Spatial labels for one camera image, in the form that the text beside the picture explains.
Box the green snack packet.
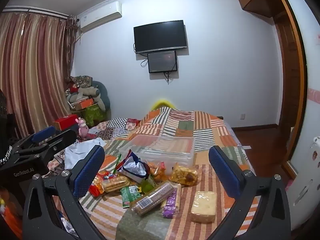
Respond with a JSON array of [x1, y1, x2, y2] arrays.
[[120, 185, 142, 208]]

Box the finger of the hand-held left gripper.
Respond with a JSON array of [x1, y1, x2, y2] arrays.
[[15, 129, 77, 157], [11, 126, 56, 153]]

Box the curved wooden door frame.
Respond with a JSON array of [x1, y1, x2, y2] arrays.
[[270, 0, 308, 180]]

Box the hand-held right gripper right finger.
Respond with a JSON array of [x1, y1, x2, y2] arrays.
[[208, 145, 292, 240]]

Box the grey plush toy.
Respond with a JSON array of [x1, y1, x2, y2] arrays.
[[71, 86, 107, 112]]

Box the grey blue armchair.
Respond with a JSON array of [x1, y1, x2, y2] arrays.
[[92, 81, 111, 113]]

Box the red snack packet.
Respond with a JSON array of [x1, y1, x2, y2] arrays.
[[89, 170, 113, 197]]

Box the green patterned bag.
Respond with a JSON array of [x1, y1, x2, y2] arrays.
[[84, 105, 107, 127]]

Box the dark patterned cloth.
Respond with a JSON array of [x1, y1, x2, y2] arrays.
[[70, 76, 93, 88]]

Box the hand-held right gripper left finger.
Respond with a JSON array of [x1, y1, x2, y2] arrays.
[[24, 145, 105, 240]]

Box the white air conditioner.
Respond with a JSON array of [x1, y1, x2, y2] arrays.
[[77, 1, 123, 33]]

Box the brown cracker roll packet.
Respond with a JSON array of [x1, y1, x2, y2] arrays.
[[131, 182, 174, 215]]

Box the yellow fried snack bag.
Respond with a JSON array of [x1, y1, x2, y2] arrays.
[[170, 164, 198, 186]]

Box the blue white snack bag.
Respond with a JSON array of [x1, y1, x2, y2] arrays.
[[117, 149, 150, 183]]

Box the small black monitor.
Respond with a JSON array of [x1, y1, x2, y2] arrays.
[[147, 51, 178, 74]]

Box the clear biscuit packet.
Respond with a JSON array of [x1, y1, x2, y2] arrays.
[[102, 176, 130, 193]]

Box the pale yellow cake packet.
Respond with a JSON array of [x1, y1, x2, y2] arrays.
[[190, 191, 217, 223]]

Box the lime green packet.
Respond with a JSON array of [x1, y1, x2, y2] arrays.
[[140, 177, 157, 194]]

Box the orange cardboard box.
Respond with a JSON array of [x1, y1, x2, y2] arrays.
[[74, 99, 95, 110]]

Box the large black television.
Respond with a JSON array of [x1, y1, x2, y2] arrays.
[[133, 20, 188, 54]]

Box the white curtain rail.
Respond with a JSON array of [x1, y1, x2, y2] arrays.
[[0, 7, 69, 19]]

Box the yellow plush object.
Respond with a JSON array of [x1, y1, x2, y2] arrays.
[[150, 99, 177, 110]]

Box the clear plastic container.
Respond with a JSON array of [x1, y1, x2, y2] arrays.
[[119, 134, 196, 167]]

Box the red box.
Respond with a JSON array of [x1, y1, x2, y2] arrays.
[[53, 114, 78, 130]]

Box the brown wooden door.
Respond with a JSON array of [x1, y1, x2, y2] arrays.
[[274, 12, 294, 130]]

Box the purple snack packet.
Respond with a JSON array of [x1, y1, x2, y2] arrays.
[[161, 184, 182, 218]]

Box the green stick packet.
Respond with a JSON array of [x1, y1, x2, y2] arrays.
[[112, 154, 123, 175]]

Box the orange fried snack bag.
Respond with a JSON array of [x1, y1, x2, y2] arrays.
[[149, 162, 170, 182]]

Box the striped patchwork blanket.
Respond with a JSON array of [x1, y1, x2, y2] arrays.
[[80, 106, 260, 240]]

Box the pink plush toy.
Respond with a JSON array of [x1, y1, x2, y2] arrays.
[[76, 117, 97, 140]]

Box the striped brown curtain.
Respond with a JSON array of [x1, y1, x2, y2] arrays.
[[0, 11, 78, 140]]

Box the white appliance with stickers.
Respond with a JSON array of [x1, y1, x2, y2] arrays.
[[287, 134, 320, 230]]

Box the checkered floral quilt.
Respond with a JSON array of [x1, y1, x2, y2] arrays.
[[47, 117, 140, 170]]

